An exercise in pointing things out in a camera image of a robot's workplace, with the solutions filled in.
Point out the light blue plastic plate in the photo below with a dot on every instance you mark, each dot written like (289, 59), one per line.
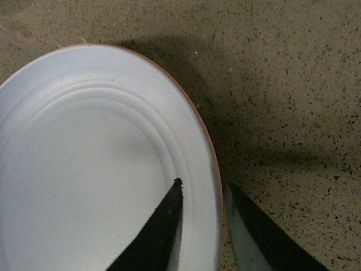
(81, 173)

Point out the pink plastic plate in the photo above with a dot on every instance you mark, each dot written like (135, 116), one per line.
(154, 94)

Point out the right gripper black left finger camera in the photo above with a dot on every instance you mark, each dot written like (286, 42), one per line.
(151, 248)

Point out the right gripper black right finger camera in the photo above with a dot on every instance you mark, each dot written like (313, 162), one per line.
(258, 242)

